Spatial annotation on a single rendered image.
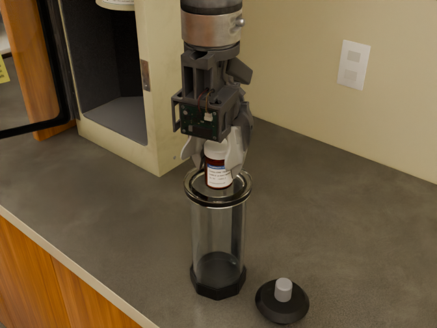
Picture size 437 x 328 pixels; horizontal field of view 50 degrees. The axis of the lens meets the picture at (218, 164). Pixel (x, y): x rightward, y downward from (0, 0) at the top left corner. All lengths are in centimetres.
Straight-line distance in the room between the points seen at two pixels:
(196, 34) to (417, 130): 75
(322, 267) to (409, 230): 23
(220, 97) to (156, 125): 48
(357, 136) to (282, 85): 25
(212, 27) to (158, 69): 47
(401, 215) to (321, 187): 19
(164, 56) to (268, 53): 40
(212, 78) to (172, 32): 45
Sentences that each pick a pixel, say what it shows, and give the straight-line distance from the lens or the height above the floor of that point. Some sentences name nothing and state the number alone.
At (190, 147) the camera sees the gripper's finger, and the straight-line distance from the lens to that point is 68.
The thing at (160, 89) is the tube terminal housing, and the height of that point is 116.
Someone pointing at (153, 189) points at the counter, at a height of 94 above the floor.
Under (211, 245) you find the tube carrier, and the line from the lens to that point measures 76.
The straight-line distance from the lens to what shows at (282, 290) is 79.
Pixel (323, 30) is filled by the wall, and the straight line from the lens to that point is 122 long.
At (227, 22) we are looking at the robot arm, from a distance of 56.
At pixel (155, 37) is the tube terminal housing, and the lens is 99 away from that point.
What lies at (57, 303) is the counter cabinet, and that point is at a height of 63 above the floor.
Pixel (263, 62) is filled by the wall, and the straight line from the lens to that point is 135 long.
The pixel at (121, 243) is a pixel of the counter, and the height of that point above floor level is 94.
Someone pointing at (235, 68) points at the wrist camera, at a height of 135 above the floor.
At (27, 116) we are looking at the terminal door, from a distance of 128.
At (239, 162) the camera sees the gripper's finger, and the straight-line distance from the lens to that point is 68.
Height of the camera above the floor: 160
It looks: 34 degrees down
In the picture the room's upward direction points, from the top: straight up
